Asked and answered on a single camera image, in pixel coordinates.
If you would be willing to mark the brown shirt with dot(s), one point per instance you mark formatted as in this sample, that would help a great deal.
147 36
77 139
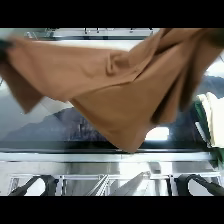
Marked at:
126 100

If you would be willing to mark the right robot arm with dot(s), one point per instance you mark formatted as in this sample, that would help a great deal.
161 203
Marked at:
200 185

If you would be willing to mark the green garment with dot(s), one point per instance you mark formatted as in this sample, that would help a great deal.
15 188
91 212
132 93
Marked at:
204 120

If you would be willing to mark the cream garment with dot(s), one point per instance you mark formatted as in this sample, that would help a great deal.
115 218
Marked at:
216 116

